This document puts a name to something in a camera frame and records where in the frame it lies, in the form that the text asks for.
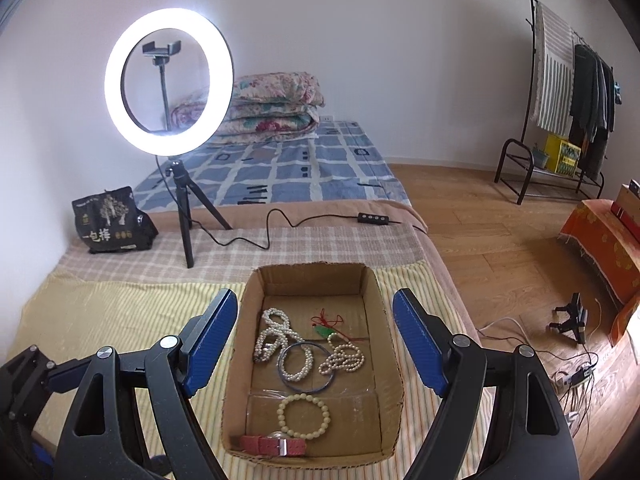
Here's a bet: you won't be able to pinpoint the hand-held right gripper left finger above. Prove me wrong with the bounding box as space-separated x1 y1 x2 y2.
52 288 240 480

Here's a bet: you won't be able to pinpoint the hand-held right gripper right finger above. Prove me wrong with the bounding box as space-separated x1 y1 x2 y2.
391 288 581 480

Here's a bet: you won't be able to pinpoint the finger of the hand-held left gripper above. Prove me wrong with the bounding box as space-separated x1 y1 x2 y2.
15 344 96 412

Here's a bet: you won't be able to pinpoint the twisted white pearl necklace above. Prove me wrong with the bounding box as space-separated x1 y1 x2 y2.
252 307 315 382

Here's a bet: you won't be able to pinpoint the dark thin bangle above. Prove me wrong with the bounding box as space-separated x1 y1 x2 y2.
276 340 337 395

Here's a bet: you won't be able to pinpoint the small white bead necklace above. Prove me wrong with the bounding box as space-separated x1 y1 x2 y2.
318 332 367 376

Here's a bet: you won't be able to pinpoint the cream bead bracelet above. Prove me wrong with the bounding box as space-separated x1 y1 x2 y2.
276 394 332 441

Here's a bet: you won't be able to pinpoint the cardboard box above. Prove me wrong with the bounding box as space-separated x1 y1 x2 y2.
220 261 406 468

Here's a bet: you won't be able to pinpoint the yellow striped cloth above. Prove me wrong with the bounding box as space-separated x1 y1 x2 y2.
0 260 501 480

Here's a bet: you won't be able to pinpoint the beige checked blanket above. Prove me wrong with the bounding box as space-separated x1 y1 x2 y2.
52 199 481 311

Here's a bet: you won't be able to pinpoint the small black floor tripod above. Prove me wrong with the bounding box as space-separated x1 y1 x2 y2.
547 294 590 345

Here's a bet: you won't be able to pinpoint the black snack bag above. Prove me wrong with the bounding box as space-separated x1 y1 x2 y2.
71 187 159 255

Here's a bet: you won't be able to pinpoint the power strip with plugs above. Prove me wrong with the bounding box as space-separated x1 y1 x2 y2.
552 362 598 391

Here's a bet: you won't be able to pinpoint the blue plaid bed sheet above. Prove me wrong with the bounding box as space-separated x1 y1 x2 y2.
132 120 413 211

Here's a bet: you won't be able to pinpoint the black clothes rack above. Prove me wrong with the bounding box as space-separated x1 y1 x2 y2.
494 0 618 205

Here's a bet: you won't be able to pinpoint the orange patterned box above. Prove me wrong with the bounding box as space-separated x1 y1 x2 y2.
559 199 640 346

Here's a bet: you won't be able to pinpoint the yellow crate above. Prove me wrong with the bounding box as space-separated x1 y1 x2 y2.
542 133 582 177

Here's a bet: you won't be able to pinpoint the red flat box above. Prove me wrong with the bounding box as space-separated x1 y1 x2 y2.
611 202 640 241

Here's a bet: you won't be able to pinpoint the folded floral quilt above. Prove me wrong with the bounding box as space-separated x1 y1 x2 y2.
170 72 326 143

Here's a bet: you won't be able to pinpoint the dark hanging clothes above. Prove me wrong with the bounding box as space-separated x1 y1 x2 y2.
567 44 618 181

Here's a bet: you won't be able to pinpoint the black phone holder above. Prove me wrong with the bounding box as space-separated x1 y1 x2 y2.
142 40 182 135

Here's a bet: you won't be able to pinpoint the striped towel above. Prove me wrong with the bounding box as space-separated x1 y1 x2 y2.
531 1 577 131

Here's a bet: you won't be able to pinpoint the white floor cable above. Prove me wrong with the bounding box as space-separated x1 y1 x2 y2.
475 317 526 341

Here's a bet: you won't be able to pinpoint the red cord green pendant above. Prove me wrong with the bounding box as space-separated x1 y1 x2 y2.
310 312 373 346

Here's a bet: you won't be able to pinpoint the red strap watch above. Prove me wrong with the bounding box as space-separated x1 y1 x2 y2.
239 431 307 458

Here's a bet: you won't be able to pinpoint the black cable with controller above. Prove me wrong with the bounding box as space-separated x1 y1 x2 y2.
205 207 430 252

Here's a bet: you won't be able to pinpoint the white ring light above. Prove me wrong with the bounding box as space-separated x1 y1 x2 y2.
104 7 235 155

